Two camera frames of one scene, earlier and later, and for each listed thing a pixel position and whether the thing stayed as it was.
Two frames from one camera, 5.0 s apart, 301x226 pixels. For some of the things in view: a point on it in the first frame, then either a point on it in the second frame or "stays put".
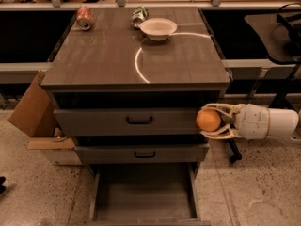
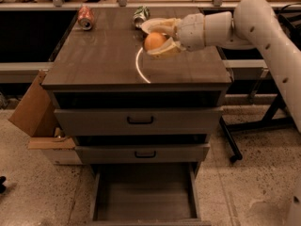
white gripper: [251, 121] to [191, 32]
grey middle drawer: [143, 153] stays put
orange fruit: [208, 120] to [153, 40]
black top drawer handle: [139, 122] stays put
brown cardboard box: [35, 115] stays put
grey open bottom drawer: [146, 194] stays put
